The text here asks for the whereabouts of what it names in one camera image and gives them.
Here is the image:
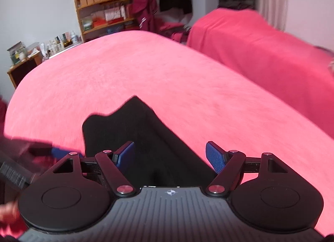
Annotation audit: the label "wooden shelf unit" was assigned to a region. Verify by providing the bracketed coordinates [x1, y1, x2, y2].
[73, 0, 140, 43]

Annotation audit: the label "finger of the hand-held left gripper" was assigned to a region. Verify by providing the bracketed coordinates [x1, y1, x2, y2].
[0, 138, 84, 159]

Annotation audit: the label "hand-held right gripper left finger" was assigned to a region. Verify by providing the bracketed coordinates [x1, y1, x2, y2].
[37, 141, 137, 197]

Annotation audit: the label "pink bed blanket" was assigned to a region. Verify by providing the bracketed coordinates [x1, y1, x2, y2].
[4, 30, 334, 240]

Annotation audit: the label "red boxes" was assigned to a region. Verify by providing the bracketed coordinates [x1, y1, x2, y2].
[92, 9, 126, 28]

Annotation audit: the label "maroon striped jacket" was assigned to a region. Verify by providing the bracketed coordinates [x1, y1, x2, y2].
[130, 0, 158, 32]

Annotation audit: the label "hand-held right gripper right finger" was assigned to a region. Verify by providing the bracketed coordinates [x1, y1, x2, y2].
[205, 141, 300, 197]

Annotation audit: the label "person's left hand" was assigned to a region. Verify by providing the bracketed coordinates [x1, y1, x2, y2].
[0, 202, 18, 222]

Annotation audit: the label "group of cosmetic bottles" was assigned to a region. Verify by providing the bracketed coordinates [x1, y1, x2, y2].
[40, 30, 82, 58]

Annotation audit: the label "small wooden cabinet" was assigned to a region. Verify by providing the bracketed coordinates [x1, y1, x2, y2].
[7, 53, 44, 90]

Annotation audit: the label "bed with pink cover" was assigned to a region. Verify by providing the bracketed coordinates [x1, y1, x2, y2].
[186, 8, 334, 139]

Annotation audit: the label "black knit pants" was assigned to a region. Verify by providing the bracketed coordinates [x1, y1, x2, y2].
[82, 96, 222, 188]

